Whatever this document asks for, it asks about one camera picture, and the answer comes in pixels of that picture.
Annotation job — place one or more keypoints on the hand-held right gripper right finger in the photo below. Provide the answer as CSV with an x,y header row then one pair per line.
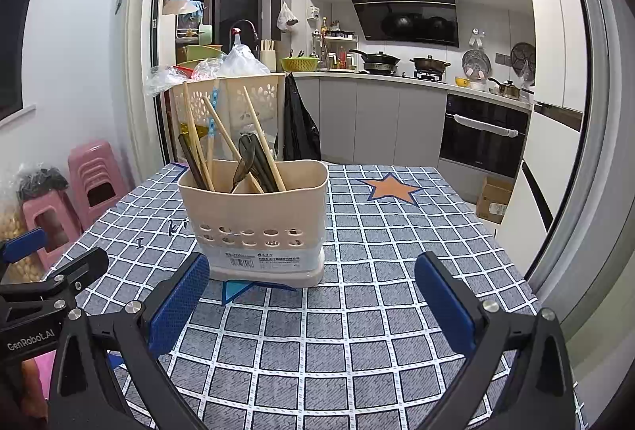
x,y
444,306

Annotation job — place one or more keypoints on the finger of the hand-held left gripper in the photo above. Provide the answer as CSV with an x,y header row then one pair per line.
x,y
79,269
22,245

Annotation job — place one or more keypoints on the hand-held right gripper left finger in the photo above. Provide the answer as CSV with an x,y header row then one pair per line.
x,y
181,301

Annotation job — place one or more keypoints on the beige plastic utensil holder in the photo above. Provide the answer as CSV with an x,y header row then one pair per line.
x,y
253,221

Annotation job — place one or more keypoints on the plain wooden chopstick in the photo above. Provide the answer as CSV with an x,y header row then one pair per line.
x,y
260,132
191,122
223,132

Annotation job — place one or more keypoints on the bag of pale yellow balls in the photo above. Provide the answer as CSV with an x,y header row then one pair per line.
x,y
10,221

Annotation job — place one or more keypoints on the pink plastic stool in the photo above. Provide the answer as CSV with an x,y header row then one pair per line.
x,y
47,212
96,162

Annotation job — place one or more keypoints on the black plastic bag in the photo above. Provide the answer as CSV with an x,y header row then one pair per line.
x,y
39,179

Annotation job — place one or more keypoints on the grey checked star tablecloth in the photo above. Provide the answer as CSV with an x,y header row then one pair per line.
x,y
372,261

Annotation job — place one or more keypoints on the cardboard box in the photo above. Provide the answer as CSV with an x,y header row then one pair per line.
x,y
493,201

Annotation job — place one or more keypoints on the black built-in oven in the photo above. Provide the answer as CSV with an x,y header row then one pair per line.
x,y
483,147

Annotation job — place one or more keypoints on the gold foil wrapping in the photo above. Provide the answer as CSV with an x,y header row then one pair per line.
x,y
187,128

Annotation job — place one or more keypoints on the grey lower kitchen cabinets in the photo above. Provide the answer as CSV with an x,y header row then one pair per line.
x,y
382,117

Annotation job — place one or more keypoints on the clear crumpled plastic bag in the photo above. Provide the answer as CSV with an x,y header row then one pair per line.
x,y
163,80

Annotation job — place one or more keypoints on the black garment on basket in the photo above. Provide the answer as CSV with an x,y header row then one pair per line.
x,y
297,122

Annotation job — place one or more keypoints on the sliding glass door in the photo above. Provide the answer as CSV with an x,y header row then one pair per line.
x,y
585,137

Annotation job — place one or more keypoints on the cream perforated plastic basket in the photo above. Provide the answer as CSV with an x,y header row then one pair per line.
x,y
265,98

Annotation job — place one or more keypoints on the yellow bowl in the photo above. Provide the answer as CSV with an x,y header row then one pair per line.
x,y
462,82

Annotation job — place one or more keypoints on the small steel pot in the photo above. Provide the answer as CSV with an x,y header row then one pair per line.
x,y
508,90

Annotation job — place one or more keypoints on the dark pan with lid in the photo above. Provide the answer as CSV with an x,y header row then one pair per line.
x,y
429,64

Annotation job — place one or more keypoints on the round metal steamer rack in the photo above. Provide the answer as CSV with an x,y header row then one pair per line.
x,y
475,63

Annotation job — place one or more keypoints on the green plastic basin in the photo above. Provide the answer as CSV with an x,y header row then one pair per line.
x,y
201,51

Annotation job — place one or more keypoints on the black wok with lid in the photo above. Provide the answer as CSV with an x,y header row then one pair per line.
x,y
374,60

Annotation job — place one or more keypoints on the beige knife block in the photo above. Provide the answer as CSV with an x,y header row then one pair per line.
x,y
268,57

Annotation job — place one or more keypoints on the round dark hanging trivet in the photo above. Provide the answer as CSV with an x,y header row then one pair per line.
x,y
522,58

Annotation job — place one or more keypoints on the green colander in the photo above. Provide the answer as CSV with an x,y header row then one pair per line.
x,y
300,64

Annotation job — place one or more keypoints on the green plastic cup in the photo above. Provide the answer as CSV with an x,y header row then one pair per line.
x,y
206,34

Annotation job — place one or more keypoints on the spray bottle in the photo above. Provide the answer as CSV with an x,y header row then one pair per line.
x,y
237,38

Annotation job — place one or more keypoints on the spice rack with bottles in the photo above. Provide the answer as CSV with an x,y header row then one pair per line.
x,y
337,48

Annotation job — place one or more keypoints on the black kitchen faucet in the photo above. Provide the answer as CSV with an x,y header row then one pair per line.
x,y
246,22

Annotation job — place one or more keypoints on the black range hood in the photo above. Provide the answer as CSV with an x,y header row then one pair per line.
x,y
407,16

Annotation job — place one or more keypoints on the white hanging plastic bag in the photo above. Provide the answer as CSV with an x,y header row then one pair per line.
x,y
286,18

